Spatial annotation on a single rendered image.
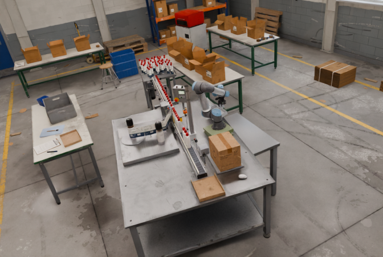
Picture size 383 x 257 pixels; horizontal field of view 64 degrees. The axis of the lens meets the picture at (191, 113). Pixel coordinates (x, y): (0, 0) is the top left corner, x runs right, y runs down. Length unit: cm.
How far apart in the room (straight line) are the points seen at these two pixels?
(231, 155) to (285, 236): 118
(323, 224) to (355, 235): 33
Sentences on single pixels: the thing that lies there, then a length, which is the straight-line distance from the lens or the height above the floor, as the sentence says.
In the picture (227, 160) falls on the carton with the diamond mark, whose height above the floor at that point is 98.
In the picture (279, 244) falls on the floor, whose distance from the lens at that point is 379.
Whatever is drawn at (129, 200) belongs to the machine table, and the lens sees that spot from 323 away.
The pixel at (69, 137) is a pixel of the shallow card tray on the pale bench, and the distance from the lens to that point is 465.
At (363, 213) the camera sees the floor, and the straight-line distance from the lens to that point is 428.
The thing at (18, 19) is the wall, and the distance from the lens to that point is 1070.
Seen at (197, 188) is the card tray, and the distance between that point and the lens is 317.
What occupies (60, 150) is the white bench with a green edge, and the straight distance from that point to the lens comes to 441.
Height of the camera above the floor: 299
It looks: 29 degrees down
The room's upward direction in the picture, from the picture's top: 8 degrees counter-clockwise
